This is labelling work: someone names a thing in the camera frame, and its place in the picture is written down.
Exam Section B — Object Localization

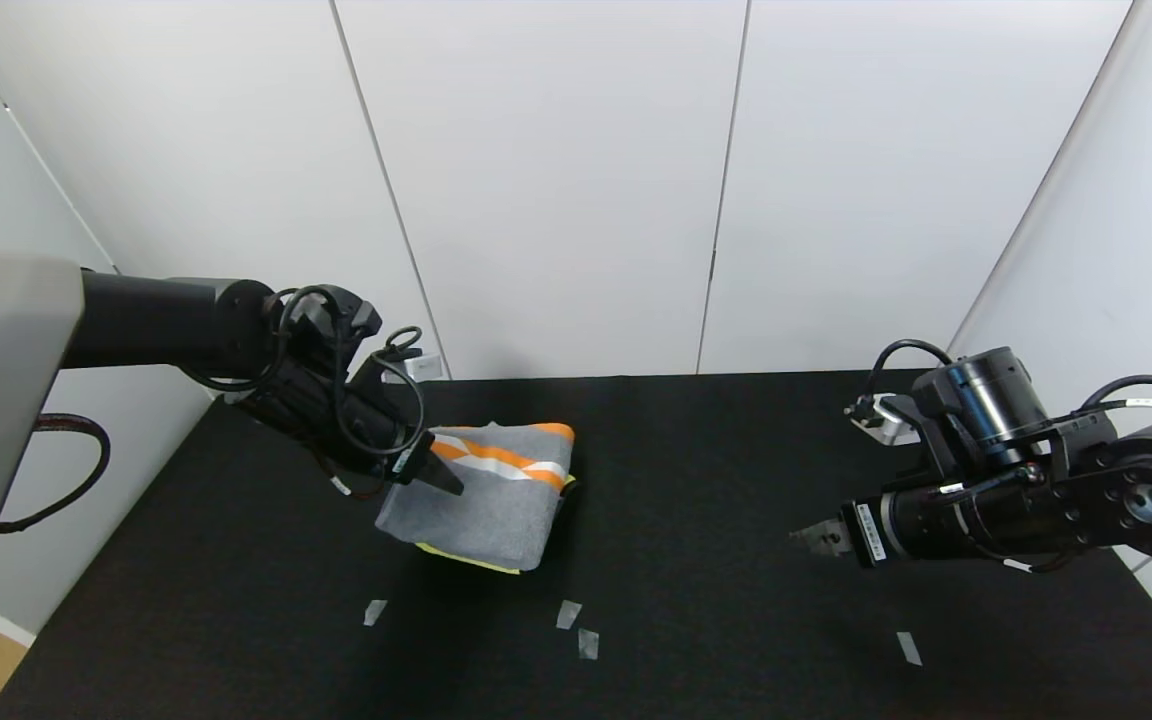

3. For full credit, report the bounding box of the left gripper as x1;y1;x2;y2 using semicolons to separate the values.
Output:
342;393;465;497

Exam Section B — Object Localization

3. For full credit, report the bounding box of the yellow microfiber towel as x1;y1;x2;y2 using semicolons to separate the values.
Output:
414;472;578;577

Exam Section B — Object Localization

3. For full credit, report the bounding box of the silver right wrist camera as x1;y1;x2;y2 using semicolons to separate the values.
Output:
844;394;922;447

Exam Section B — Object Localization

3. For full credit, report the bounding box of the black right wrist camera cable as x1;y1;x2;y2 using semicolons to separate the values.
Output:
858;338;953;421

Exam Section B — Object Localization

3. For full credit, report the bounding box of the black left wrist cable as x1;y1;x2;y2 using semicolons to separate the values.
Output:
181;285;429;501

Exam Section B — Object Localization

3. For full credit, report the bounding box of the black cable with white label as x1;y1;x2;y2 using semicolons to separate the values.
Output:
1079;375;1152;413

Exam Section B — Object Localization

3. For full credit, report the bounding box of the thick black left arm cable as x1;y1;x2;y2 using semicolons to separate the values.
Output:
0;413;112;536

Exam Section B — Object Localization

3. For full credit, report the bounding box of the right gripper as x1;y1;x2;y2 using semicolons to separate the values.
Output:
787;485;970;569

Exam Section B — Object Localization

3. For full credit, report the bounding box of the grey towel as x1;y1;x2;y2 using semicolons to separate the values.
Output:
374;422;577;573

